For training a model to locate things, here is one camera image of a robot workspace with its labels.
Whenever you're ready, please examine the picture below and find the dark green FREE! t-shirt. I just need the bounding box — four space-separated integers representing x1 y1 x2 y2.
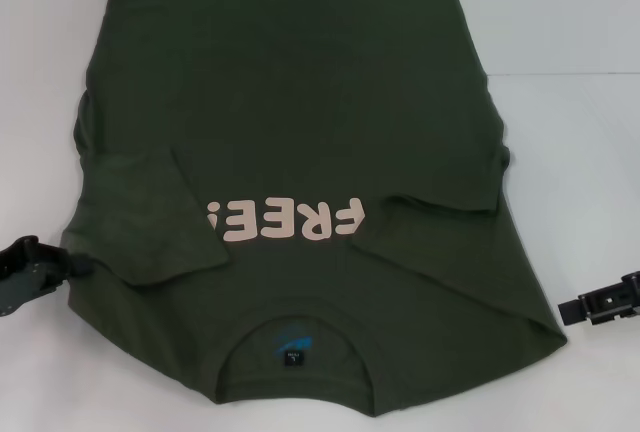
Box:
55 0 569 432

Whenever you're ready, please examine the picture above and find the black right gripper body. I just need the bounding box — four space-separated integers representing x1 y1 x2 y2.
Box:
619 268 640 326

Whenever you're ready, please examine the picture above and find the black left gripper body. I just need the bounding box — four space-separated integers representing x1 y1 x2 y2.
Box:
0 234 67 319

